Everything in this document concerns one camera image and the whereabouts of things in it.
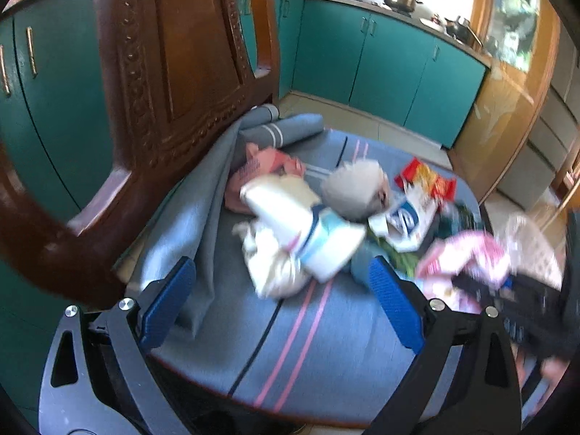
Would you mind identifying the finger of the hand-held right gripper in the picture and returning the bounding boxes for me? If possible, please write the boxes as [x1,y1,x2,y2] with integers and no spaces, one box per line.
[453,272,563,324]

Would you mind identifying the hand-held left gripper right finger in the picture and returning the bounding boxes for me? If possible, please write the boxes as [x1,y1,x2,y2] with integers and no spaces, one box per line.
[367,256,540,435]

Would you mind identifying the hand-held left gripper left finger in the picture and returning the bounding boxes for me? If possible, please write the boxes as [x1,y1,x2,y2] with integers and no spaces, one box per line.
[38,256,198,435]

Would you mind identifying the white plastic mesh basket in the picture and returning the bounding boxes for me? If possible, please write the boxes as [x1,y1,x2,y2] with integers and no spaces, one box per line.
[496,213,565,291]

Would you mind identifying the pink white packet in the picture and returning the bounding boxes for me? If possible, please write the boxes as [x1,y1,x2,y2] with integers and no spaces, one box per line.
[414,230,515,315]

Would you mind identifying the dark green snack packet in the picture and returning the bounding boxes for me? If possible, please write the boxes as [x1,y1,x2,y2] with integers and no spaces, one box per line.
[440,202,482,240]

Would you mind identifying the white box with blue print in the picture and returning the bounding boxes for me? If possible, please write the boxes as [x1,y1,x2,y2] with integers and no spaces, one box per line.
[368,188,439,252]

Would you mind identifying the blue striped tablecloth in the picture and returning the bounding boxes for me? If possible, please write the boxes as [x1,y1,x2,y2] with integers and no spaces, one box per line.
[113,104,580,427]

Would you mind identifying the red snack packet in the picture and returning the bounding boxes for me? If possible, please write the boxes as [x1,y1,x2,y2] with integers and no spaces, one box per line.
[395,158,457,202]

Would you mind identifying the pink plastic bag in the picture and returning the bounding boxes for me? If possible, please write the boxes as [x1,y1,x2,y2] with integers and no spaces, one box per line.
[225,142,306,214]

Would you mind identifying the wooden partition with glass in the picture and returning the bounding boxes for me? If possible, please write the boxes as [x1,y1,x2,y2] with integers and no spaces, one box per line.
[448,0,563,200]

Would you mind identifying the teal kitchen cabinets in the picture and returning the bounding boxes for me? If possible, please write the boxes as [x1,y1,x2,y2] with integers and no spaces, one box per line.
[0,0,492,254]

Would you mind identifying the dark kettle pan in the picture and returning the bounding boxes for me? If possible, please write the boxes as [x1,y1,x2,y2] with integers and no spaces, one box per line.
[444,16,483,48]

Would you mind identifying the carved wooden chair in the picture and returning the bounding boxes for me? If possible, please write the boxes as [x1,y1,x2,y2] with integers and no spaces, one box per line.
[0,0,279,313]

